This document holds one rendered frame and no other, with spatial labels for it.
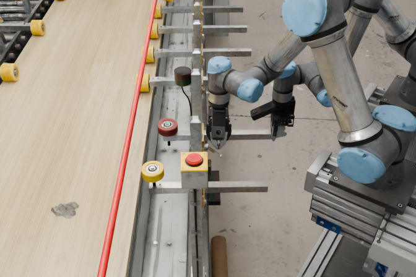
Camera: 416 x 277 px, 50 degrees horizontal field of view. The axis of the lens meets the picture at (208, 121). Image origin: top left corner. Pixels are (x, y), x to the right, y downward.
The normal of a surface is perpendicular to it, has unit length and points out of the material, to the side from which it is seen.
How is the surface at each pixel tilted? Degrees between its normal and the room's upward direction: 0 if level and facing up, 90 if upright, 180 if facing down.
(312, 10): 84
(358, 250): 0
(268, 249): 0
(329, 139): 0
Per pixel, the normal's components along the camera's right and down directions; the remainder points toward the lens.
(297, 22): -0.72, 0.33
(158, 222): 0.00, -0.79
